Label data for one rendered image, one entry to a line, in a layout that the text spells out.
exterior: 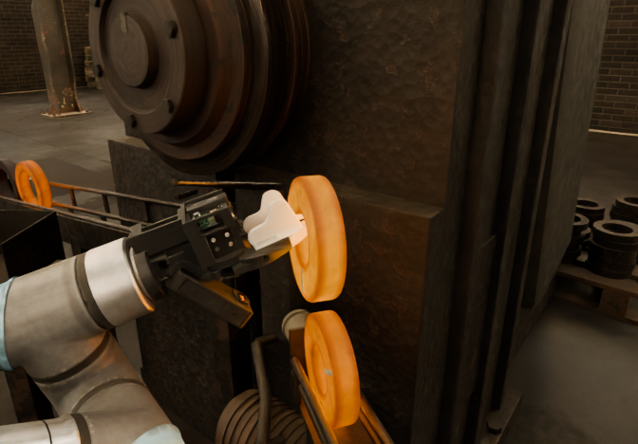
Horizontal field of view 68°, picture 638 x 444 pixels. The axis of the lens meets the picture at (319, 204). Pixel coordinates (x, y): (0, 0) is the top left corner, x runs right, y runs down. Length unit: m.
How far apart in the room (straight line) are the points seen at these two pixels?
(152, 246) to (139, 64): 0.41
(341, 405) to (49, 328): 0.34
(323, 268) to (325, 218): 0.05
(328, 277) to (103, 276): 0.24
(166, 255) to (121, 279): 0.05
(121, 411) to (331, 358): 0.25
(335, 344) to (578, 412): 1.32
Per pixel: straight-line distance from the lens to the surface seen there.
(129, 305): 0.54
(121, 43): 0.90
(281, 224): 0.55
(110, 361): 0.62
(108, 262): 0.54
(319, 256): 0.51
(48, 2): 7.97
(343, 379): 0.62
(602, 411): 1.89
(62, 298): 0.55
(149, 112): 0.88
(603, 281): 2.38
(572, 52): 1.44
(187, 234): 0.52
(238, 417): 0.90
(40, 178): 1.75
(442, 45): 0.77
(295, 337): 0.75
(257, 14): 0.78
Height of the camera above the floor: 1.14
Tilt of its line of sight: 20 degrees down
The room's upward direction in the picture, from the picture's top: straight up
